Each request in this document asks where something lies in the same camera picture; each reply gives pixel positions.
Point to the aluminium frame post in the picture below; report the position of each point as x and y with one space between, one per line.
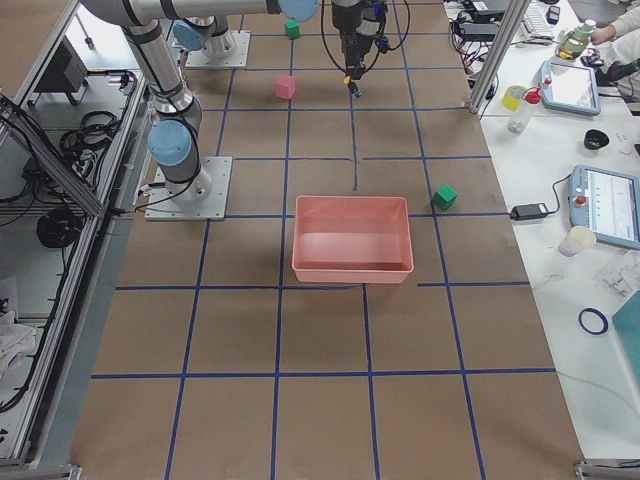
507 30

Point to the pink plastic bin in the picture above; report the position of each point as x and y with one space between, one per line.
352 239

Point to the green cube near bin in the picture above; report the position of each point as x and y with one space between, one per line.
444 197

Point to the pink cube centre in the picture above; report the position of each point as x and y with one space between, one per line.
285 87

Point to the yellow liquid bottle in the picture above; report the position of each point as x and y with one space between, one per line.
574 42

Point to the black power adapter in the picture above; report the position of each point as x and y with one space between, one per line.
532 211

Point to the green cube far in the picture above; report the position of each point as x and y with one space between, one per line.
292 29

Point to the yellow tape roll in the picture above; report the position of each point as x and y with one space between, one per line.
513 97

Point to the teach pendant near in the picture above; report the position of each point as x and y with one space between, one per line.
607 203

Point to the clear plastic bottle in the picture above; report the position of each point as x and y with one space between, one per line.
528 106

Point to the teach pendant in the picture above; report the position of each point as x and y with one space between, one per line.
607 203
569 87

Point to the translucent cup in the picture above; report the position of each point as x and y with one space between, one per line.
578 239

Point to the black round cap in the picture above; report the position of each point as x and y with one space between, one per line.
595 139

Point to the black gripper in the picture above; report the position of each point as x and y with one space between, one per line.
344 21

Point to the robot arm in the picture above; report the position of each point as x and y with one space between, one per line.
350 12
173 142

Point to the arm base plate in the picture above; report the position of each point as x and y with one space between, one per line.
206 198
226 51

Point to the teach pendant far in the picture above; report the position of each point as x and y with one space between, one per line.
569 87

